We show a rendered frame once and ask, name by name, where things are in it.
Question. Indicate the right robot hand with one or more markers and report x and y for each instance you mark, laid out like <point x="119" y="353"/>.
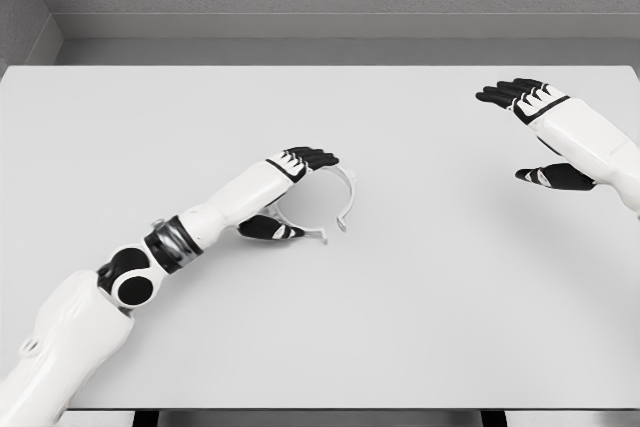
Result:
<point x="560" y="122"/>

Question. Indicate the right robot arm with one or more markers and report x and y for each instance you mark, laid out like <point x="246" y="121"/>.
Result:
<point x="622" y="167"/>

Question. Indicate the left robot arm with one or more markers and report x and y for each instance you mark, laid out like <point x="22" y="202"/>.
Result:
<point x="90" y="307"/>

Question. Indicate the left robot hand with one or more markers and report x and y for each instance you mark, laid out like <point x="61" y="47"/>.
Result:
<point x="260" y="184"/>

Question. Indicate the white table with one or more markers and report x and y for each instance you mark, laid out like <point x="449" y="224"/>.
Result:
<point x="350" y="307"/>

